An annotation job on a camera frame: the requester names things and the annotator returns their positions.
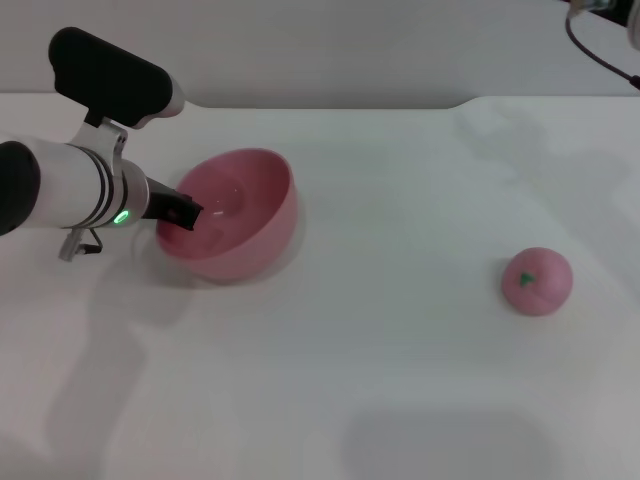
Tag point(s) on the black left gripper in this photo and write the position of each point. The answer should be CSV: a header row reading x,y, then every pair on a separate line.
x,y
159,202

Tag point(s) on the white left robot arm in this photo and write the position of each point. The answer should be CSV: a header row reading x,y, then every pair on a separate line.
x,y
70,190

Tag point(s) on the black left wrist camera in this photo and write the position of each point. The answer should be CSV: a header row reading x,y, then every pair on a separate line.
x,y
110,75

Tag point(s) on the silver left camera bracket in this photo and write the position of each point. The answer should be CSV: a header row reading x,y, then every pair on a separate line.
x,y
102,137

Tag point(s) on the pink toy peach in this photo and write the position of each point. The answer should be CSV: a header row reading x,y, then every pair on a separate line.
x,y
542,287

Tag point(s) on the pink bowl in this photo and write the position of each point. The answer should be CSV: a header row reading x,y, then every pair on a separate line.
x,y
260,220

